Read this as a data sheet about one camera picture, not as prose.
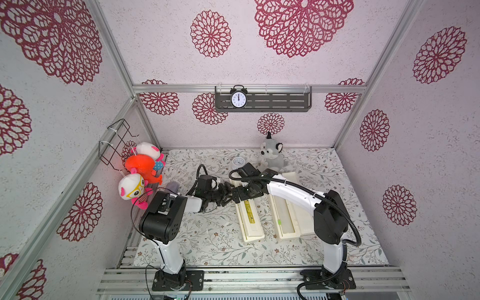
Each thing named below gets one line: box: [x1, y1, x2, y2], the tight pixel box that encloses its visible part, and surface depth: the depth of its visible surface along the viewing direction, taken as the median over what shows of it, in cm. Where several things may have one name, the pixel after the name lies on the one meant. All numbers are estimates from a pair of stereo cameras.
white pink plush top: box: [132, 141, 166, 168], surface depth 97 cm
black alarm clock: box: [230, 84, 249, 109], surface depth 92 cm
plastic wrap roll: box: [269, 193, 301, 240], surface depth 83 cm
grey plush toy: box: [258, 131, 284, 174], surface depth 99 cm
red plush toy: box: [125, 153, 163, 185], surface depth 91 cm
